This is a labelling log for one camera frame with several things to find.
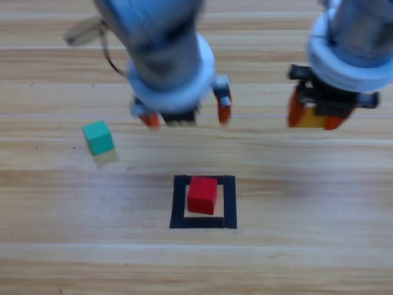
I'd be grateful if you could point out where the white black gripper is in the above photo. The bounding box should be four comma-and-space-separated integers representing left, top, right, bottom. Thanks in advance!
127, 33, 233, 130
287, 14, 393, 131

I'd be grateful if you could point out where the yellow wooden block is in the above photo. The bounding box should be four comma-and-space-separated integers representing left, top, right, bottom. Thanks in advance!
294, 104, 329, 128

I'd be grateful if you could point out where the red wooden block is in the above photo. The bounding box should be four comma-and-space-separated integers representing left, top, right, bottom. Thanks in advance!
187, 176, 219, 214

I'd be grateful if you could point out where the green wooden block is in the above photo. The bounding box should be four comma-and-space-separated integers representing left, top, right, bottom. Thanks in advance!
82, 119, 115, 156

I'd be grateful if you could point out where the black tape square outline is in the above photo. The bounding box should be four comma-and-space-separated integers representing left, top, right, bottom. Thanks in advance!
169, 175, 238, 230

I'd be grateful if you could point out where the black camera cable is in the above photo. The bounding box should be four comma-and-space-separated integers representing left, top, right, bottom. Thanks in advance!
64, 17, 130, 77

